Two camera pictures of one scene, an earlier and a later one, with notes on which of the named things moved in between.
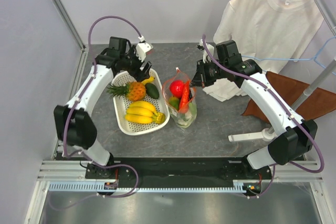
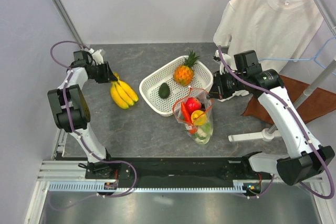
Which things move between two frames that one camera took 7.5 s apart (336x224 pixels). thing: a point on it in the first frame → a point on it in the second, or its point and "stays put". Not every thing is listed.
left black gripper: [141, 75] → [108, 74]
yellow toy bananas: [143, 112] → [123, 94]
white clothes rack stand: [267, 134] stays put
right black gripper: [199, 80] → [218, 88]
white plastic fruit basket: [122, 103] → [202, 80]
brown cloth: [318, 102] stays put
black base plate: [178, 170] stays put
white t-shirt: [278, 30] stays put
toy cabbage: [186, 118] → [204, 132]
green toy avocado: [151, 91] → [164, 91]
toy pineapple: [133, 91] → [184, 74]
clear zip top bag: [179, 93] → [193, 112]
